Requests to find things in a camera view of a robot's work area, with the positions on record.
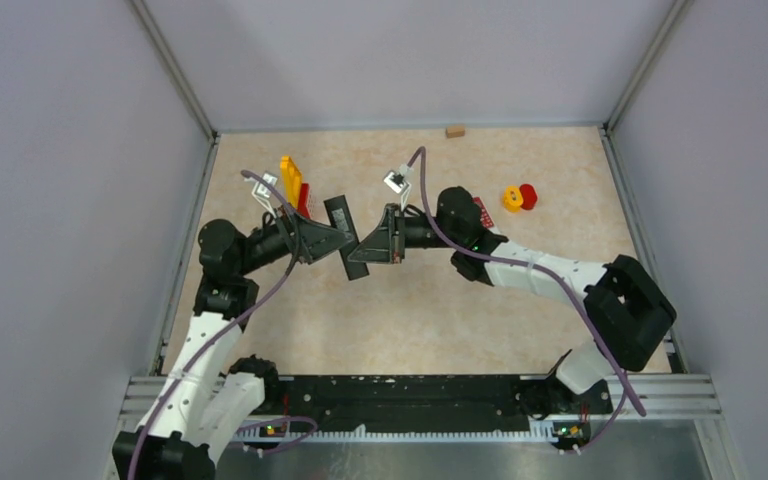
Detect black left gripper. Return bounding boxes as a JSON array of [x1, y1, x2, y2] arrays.
[[236, 202, 354, 275]]

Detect yellow round toy block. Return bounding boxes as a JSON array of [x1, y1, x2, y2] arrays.
[[502, 186, 524, 213]]

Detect small wooden block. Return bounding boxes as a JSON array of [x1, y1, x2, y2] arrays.
[[445, 125, 466, 139]]

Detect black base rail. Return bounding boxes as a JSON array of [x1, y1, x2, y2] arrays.
[[229, 356, 613, 449]]

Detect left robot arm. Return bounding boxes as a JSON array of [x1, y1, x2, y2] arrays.
[[112, 211, 356, 479]]

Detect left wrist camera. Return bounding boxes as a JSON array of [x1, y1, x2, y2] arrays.
[[245, 171, 278, 214]]

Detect yellow toy block plate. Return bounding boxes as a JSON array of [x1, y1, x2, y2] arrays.
[[280, 155, 304, 208]]

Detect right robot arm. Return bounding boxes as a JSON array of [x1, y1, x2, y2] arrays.
[[348, 187, 677, 412]]

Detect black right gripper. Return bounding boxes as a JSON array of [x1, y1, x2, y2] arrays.
[[349, 203, 461, 264]]

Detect red round toy block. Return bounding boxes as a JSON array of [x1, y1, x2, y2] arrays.
[[519, 183, 539, 211]]

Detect white remote control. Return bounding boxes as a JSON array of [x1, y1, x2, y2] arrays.
[[473, 197, 496, 231]]

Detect black remote control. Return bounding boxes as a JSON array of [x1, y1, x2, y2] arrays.
[[321, 193, 372, 282]]

